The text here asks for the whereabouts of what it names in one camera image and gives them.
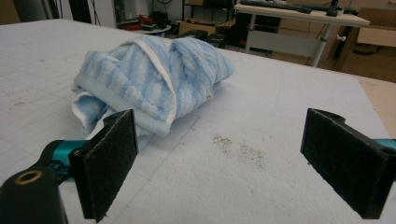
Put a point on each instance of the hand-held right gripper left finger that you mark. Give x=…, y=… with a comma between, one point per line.
x=106, y=168

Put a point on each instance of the white desk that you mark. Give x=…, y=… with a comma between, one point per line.
x=311, y=17

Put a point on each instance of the blue striped towel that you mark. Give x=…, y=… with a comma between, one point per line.
x=149, y=81

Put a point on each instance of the small cardboard box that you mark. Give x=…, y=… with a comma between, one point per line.
x=196, y=27

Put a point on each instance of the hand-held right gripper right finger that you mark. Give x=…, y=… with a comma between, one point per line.
x=345, y=161

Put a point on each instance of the large cardboard box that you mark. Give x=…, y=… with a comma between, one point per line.
x=378, y=31

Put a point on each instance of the white round table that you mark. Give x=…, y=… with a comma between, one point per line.
x=155, y=30

